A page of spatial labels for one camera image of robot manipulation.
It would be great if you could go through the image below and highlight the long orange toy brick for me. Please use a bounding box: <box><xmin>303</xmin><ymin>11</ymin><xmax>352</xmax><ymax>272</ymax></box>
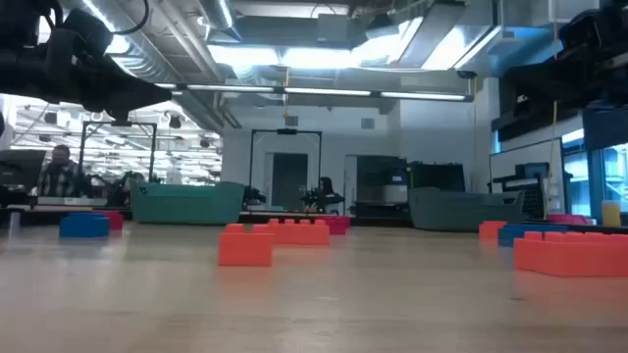
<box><xmin>252</xmin><ymin>218</ymin><xmax>331</xmax><ymax>246</ymax></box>

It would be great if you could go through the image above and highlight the small orange toy brick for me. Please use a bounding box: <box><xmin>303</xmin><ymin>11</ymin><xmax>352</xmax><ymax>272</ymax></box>
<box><xmin>217</xmin><ymin>223</ymin><xmax>275</xmax><ymax>268</ymax></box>

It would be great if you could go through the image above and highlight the silver spiral air duct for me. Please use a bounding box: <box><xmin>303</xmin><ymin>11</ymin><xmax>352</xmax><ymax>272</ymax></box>
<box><xmin>198</xmin><ymin>0</ymin><xmax>242</xmax><ymax>43</ymax></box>

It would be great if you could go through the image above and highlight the black computer monitor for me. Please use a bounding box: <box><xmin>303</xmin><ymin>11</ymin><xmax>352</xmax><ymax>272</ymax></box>
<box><xmin>0</xmin><ymin>149</ymin><xmax>48</xmax><ymax>193</ymax></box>

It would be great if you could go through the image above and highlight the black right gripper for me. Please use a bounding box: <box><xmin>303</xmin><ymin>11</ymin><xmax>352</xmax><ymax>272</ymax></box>
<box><xmin>504</xmin><ymin>46</ymin><xmax>628</xmax><ymax>107</ymax></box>

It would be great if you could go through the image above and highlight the teal plastic bin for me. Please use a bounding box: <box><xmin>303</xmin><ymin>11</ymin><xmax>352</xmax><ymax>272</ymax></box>
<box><xmin>128</xmin><ymin>179</ymin><xmax>246</xmax><ymax>227</ymax></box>

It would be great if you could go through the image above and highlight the whiteboard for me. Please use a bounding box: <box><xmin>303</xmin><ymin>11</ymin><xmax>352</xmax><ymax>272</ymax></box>
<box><xmin>489</xmin><ymin>137</ymin><xmax>565</xmax><ymax>215</ymax></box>

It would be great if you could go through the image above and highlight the red toy brick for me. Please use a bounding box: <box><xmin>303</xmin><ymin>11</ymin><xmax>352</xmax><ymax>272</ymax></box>
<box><xmin>92</xmin><ymin>210</ymin><xmax>125</xmax><ymax>231</ymax></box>
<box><xmin>323</xmin><ymin>215</ymin><xmax>351</xmax><ymax>236</ymax></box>

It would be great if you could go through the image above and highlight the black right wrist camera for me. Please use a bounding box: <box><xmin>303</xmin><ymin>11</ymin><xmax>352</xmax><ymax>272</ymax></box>
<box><xmin>558</xmin><ymin>8</ymin><xmax>617</xmax><ymax>53</ymax></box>

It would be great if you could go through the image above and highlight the white barrel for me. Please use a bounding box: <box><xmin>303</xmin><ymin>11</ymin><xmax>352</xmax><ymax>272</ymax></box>
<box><xmin>384</xmin><ymin>183</ymin><xmax>409</xmax><ymax>205</ymax></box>

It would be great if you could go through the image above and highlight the black pegboard rack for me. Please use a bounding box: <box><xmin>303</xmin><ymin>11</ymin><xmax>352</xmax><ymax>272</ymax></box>
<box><xmin>488</xmin><ymin>162</ymin><xmax>554</xmax><ymax>221</ymax></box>

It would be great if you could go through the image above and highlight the person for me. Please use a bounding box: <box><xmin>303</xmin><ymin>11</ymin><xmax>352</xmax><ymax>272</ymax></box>
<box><xmin>317</xmin><ymin>176</ymin><xmax>339</xmax><ymax>198</ymax></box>
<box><xmin>34</xmin><ymin>144</ymin><xmax>83</xmax><ymax>198</ymax></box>

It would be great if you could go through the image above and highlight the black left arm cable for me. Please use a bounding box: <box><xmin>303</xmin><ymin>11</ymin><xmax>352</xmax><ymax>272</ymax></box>
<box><xmin>111</xmin><ymin>0</ymin><xmax>151</xmax><ymax>36</ymax></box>

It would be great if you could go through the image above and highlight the grey rectangular duct box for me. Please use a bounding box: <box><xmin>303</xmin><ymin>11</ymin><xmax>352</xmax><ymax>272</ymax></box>
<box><xmin>317</xmin><ymin>13</ymin><xmax>355</xmax><ymax>44</ymax></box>

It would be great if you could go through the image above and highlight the grey-blue plastic bin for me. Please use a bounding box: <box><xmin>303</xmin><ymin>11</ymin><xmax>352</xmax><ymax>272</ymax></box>
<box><xmin>407</xmin><ymin>185</ymin><xmax>526</xmax><ymax>232</ymax></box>

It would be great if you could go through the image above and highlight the white tray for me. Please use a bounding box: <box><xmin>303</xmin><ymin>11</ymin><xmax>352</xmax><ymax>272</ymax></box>
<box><xmin>36</xmin><ymin>196</ymin><xmax>109</xmax><ymax>207</ymax></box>

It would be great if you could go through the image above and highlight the small blue toy brick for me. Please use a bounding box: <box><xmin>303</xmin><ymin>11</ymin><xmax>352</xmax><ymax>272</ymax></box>
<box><xmin>58</xmin><ymin>212</ymin><xmax>111</xmax><ymax>240</ymax></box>

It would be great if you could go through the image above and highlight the yellow cup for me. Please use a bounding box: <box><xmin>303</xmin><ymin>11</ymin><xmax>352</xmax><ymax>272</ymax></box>
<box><xmin>601</xmin><ymin>199</ymin><xmax>622</xmax><ymax>228</ymax></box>

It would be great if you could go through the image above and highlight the black aluminium frame rail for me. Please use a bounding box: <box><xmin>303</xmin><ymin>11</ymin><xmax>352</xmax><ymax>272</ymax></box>
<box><xmin>238</xmin><ymin>211</ymin><xmax>414</xmax><ymax>228</ymax></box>
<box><xmin>522</xmin><ymin>223</ymin><xmax>628</xmax><ymax>234</ymax></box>
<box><xmin>0</xmin><ymin>209</ymin><xmax>132</xmax><ymax>228</ymax></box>

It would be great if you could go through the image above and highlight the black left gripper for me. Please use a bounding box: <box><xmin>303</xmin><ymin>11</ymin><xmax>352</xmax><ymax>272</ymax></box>
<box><xmin>46</xmin><ymin>48</ymin><xmax>174</xmax><ymax>114</ymax></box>

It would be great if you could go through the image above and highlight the pink toy brick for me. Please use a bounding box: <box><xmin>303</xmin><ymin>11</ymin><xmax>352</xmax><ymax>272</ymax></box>
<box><xmin>547</xmin><ymin>213</ymin><xmax>593</xmax><ymax>227</ymax></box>

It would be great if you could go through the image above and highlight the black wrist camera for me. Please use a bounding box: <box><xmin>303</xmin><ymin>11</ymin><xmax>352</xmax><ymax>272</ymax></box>
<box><xmin>558</xmin><ymin>8</ymin><xmax>617</xmax><ymax>53</ymax></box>
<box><xmin>61</xmin><ymin>7</ymin><xmax>115</xmax><ymax>58</ymax></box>

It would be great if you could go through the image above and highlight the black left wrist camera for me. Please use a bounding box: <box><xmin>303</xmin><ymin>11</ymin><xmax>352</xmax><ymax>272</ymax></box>
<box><xmin>61</xmin><ymin>7</ymin><xmax>115</xmax><ymax>58</ymax></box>

